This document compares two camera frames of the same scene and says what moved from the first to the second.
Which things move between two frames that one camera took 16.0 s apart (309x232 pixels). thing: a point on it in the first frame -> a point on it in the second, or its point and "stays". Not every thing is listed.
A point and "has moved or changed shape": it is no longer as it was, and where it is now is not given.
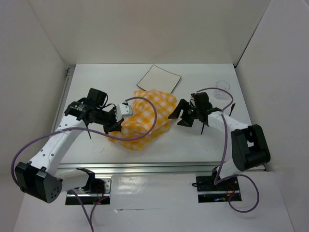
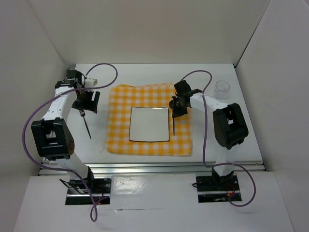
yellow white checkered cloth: [142, 118] has moved or changed shape
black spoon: [203, 128] has moved or changed shape
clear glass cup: [220, 94] stays
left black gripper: [115, 126] -> [90, 105]
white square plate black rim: [158, 78] -> [149, 124]
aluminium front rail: [147, 168] stays
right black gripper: [175, 113] -> [176, 112]
